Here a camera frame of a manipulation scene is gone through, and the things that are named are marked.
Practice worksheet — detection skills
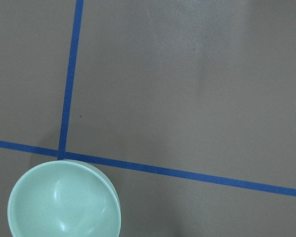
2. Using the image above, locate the green bowl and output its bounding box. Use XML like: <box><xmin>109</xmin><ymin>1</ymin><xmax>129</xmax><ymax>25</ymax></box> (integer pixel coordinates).
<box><xmin>7</xmin><ymin>159</ymin><xmax>121</xmax><ymax>237</ymax></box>

